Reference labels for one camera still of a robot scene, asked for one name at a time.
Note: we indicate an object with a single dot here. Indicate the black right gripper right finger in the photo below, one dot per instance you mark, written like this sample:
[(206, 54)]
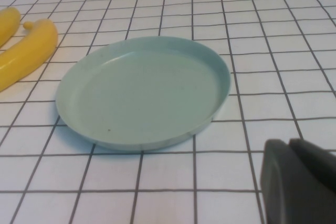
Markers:
[(317, 163)]

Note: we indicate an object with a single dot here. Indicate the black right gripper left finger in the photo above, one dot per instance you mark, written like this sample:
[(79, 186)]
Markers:
[(288, 190)]

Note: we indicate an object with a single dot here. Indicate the pale blue-green round plate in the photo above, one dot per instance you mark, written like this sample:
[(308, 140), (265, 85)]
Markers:
[(147, 90)]

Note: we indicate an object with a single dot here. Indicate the yellow banana with green tip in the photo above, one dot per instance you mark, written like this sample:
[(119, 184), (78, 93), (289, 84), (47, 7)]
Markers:
[(29, 51)]

